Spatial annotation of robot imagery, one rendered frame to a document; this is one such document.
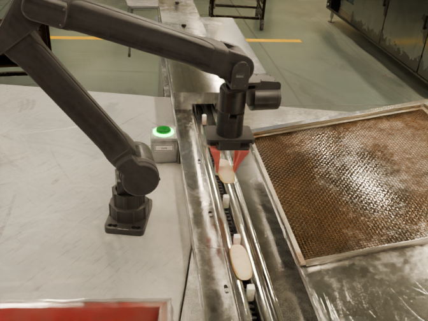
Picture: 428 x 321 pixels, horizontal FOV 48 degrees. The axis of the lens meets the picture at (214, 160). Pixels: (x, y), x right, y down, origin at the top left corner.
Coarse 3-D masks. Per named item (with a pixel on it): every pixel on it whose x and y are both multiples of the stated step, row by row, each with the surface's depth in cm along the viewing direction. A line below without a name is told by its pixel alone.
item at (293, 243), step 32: (288, 128) 132; (320, 128) 131; (352, 128) 129; (384, 160) 115; (288, 192) 109; (320, 192) 107; (288, 224) 99; (320, 224) 98; (384, 224) 96; (416, 224) 95; (352, 256) 90
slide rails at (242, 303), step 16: (208, 112) 152; (208, 160) 127; (208, 176) 120; (224, 224) 105; (240, 224) 105; (224, 240) 100; (256, 272) 93; (240, 288) 89; (256, 288) 89; (240, 304) 86; (272, 320) 83
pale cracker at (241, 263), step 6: (234, 246) 98; (240, 246) 97; (234, 252) 96; (240, 252) 96; (246, 252) 96; (234, 258) 94; (240, 258) 94; (246, 258) 95; (234, 264) 93; (240, 264) 93; (246, 264) 93; (234, 270) 92; (240, 270) 92; (246, 270) 92; (240, 276) 91; (246, 276) 91
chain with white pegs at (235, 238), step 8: (200, 104) 159; (200, 112) 154; (216, 176) 123; (224, 192) 117; (224, 200) 110; (224, 208) 111; (232, 224) 106; (232, 232) 104; (232, 240) 102; (240, 240) 98; (248, 288) 86; (248, 296) 87; (248, 304) 87; (256, 312) 85; (256, 320) 85
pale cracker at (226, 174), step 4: (220, 160) 113; (224, 160) 113; (220, 164) 111; (224, 164) 111; (228, 164) 111; (220, 168) 109; (224, 168) 109; (228, 168) 109; (232, 168) 111; (220, 172) 108; (224, 172) 108; (228, 172) 108; (232, 172) 109; (220, 176) 107; (224, 176) 107; (228, 176) 107; (232, 176) 107; (224, 180) 106; (228, 180) 106; (232, 180) 106
